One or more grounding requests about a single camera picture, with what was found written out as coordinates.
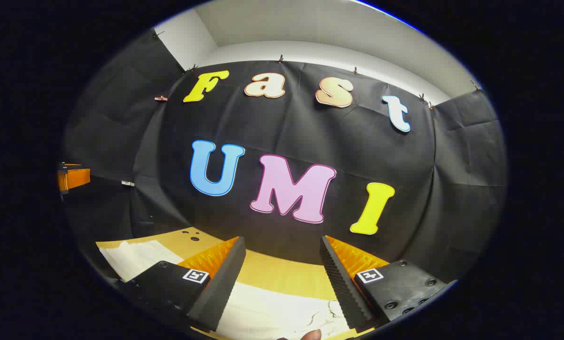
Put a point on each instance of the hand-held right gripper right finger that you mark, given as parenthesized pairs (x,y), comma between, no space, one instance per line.
(340,288)

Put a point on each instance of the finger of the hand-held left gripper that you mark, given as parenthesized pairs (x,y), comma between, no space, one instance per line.
(74,178)

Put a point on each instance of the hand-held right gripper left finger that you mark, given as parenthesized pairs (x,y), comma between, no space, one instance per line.
(223,288)

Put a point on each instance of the white jeans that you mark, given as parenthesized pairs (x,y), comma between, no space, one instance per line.
(272,311)

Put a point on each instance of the small metal clip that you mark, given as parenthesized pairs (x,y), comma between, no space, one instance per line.
(127,183)

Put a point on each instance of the black backdrop cloth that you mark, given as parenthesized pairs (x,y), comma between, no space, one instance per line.
(357,156)

